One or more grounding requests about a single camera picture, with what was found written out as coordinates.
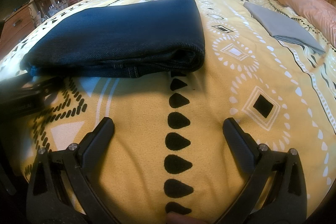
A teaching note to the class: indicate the blue jeans pant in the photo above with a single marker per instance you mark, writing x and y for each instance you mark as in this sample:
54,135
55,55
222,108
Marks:
127,41

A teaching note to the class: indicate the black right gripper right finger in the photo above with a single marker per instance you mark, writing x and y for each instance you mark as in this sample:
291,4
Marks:
274,190

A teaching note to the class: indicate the pink quilt pillow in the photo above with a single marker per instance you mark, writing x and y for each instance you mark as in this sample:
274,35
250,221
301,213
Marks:
319,13

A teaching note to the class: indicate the wooden drawer dresser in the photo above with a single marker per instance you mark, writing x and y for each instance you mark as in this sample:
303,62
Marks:
15,28

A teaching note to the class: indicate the yellow patterned bed sheet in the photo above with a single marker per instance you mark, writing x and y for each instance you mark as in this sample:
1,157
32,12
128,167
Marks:
169,151

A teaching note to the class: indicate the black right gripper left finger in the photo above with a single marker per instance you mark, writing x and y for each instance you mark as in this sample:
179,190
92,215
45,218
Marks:
60,190

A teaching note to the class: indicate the grey folded cloth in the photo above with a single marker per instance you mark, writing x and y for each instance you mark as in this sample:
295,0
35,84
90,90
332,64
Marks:
283,28

